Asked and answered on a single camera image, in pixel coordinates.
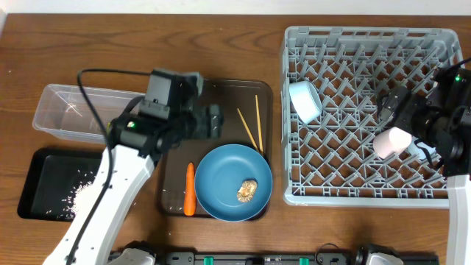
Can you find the light blue plastic cup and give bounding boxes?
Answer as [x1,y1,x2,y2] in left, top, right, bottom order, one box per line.
[406,136,436,160]

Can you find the pink plastic cup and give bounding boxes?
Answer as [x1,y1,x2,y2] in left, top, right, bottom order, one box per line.
[373,127,412,159]

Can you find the light blue rice bowl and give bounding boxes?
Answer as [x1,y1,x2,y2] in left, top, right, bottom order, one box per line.
[288,81,322,124]

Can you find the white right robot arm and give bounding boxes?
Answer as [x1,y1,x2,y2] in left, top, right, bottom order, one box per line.
[377,63,470,264]

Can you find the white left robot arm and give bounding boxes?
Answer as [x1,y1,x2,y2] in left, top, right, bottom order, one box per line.
[45,69,223,264]

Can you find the grey dishwasher rack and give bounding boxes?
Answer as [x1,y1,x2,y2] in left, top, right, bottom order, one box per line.
[280,26,463,208]

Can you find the dark brown serving tray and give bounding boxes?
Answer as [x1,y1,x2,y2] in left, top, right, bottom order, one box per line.
[156,79,273,217]

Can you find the wooden chopstick left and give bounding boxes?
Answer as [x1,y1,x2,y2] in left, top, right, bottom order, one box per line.
[236,108,261,153]

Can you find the wooden chopstick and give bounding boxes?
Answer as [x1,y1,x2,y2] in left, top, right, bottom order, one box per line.
[255,94,264,156]
[236,108,261,153]

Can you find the wooden chopstick right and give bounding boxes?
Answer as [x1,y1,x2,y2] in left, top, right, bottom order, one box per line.
[255,94,264,156]

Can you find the blue plate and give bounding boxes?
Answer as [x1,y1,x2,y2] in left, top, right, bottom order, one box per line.
[195,144,273,222]

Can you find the crumpled brown food scrap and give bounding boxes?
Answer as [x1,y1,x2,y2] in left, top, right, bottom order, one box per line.
[237,180,258,202]

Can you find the orange carrot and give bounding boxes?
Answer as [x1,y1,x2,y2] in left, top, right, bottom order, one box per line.
[183,162,196,216]

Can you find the clear plastic bin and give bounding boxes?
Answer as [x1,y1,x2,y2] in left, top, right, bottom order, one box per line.
[32,84,141,144]

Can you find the spilled white rice pile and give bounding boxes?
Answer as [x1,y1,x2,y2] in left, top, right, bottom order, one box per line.
[43,169,96,222]

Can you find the black plastic bin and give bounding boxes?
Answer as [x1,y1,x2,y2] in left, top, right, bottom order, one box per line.
[17,148,102,222]

